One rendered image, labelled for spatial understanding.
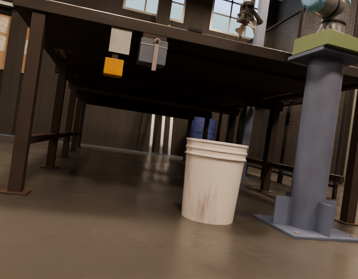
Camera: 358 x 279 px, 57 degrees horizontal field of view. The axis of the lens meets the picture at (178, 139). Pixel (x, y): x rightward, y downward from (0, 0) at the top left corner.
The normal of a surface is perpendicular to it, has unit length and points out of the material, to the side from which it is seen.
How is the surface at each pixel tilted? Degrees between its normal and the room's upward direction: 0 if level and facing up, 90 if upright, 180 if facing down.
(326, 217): 90
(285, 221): 90
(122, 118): 90
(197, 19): 90
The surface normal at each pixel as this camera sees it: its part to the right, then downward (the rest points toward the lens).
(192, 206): -0.66, -0.04
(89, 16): 0.22, 0.03
